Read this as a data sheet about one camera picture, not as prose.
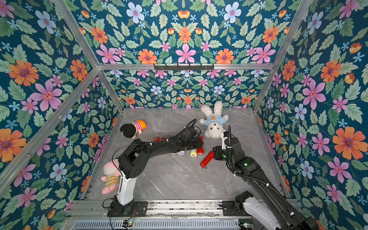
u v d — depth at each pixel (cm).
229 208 73
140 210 74
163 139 99
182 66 92
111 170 81
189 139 77
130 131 97
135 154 58
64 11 69
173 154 94
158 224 73
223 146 68
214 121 99
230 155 57
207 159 91
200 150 91
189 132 75
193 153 91
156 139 99
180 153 93
